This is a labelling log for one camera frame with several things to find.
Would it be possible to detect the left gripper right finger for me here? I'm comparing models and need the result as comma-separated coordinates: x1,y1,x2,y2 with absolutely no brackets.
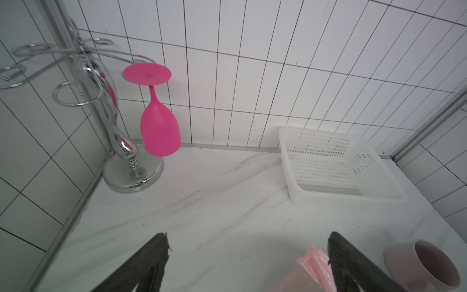
328,231,404,292

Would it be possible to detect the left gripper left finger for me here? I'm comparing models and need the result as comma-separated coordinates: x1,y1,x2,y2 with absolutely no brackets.
93,233,170,292

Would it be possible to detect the pink plastic bag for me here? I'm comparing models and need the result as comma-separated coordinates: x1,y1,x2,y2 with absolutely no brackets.
273,246,337,292

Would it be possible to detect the lilac mug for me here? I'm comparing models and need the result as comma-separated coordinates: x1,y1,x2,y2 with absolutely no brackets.
383,240,462,292

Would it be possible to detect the white plastic basket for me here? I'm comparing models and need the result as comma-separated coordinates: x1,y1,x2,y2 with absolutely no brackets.
278,126,407,205

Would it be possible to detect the pink wine glass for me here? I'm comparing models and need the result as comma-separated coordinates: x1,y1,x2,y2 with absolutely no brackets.
123,63,182,157

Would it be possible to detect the silver glass rack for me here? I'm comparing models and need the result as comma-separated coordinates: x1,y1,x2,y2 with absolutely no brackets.
1,23,164,193

